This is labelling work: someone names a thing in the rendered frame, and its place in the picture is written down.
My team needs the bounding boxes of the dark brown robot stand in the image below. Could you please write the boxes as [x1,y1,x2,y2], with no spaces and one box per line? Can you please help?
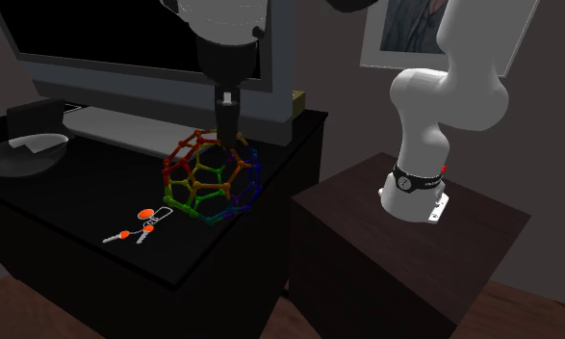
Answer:
[288,150,533,339]

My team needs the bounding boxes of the black cabinet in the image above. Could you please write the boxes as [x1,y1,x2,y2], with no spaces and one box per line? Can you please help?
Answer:
[0,109,329,339]

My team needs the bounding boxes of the small olive box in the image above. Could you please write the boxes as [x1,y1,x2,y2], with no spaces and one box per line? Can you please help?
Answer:
[292,88,307,115]

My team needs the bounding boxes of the rainbow wire polyhedron ball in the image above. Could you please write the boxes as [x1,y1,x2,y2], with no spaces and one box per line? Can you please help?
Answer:
[161,126,264,226]

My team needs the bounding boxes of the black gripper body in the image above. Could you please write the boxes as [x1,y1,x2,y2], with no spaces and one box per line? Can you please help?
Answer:
[196,35,261,91]

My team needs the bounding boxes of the grey framed television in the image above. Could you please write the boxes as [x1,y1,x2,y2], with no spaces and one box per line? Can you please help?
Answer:
[0,0,296,159]

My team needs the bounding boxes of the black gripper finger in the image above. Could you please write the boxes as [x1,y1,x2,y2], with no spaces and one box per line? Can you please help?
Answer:
[214,86,242,147]

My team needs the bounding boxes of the white framed wall picture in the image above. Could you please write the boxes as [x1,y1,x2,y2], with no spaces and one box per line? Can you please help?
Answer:
[359,0,542,79]

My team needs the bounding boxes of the dark shallow bowl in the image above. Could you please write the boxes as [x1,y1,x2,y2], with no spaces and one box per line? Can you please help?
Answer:
[0,132,72,179]

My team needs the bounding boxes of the black box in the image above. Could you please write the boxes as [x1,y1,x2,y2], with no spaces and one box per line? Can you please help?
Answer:
[6,97,68,141]

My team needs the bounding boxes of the keys with orange tags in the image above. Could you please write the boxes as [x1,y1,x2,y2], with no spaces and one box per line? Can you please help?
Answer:
[101,207,175,246]

